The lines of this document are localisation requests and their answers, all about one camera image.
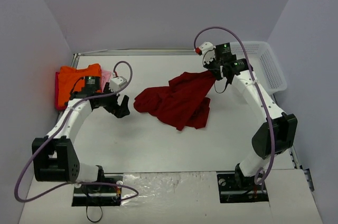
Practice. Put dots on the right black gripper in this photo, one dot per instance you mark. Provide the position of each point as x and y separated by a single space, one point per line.
216 70

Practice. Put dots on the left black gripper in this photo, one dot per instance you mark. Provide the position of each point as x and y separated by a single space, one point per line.
113 105

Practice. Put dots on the dark red t-shirt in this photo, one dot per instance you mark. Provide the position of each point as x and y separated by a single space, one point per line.
183 103

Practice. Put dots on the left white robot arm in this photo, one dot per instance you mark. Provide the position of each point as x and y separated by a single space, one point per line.
55 159

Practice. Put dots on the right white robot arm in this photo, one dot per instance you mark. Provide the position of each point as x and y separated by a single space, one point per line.
277 129

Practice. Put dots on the folded light pink t-shirt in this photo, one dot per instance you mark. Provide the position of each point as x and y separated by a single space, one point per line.
105 78

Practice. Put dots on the white plastic basket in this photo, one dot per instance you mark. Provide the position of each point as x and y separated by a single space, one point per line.
265 66

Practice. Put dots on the folded orange t-shirt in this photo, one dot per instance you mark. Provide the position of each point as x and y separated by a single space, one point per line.
69 76

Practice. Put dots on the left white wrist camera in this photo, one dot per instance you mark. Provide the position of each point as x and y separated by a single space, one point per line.
117 83

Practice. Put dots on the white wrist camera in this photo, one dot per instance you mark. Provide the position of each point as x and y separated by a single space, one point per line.
207 51
117 83

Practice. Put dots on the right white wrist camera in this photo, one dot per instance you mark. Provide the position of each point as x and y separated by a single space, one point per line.
207 51

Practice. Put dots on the aluminium table frame rail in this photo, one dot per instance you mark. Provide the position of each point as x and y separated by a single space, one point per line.
130 52

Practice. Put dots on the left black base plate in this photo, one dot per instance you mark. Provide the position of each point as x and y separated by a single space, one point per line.
96 196

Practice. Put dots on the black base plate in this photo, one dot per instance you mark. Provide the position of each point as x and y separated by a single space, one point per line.
231 192
96 196

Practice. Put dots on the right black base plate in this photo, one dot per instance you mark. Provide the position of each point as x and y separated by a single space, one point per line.
231 192

